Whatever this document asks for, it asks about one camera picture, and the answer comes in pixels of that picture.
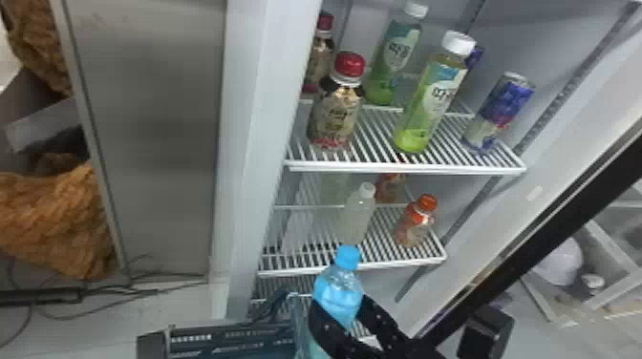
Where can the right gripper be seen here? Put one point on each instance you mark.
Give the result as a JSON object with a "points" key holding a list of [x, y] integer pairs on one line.
{"points": [[414, 352]]}

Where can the blue bottle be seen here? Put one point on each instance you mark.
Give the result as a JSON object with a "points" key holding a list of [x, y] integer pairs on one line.
{"points": [[338, 293]]}

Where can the clear bottle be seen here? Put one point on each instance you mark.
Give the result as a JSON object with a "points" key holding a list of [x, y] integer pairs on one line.
{"points": [[355, 215]]}

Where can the orange bottle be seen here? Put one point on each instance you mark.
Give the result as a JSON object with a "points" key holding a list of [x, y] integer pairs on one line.
{"points": [[390, 188], [414, 223]]}

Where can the blue basket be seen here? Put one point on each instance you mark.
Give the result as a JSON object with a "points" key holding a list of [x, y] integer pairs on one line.
{"points": [[225, 341]]}

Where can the white fridge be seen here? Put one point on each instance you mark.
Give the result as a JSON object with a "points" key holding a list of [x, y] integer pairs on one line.
{"points": [[261, 150]]}

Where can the fridge door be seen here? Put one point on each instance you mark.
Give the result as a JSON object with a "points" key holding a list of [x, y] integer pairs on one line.
{"points": [[552, 230]]}

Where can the brown bottle red cap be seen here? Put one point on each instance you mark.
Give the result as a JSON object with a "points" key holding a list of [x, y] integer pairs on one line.
{"points": [[320, 55], [335, 107]]}

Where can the green bottle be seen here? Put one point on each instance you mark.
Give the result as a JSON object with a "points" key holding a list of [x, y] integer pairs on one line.
{"points": [[393, 55], [429, 100]]}

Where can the blue can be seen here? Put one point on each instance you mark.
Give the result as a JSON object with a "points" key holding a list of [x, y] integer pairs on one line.
{"points": [[496, 110]]}

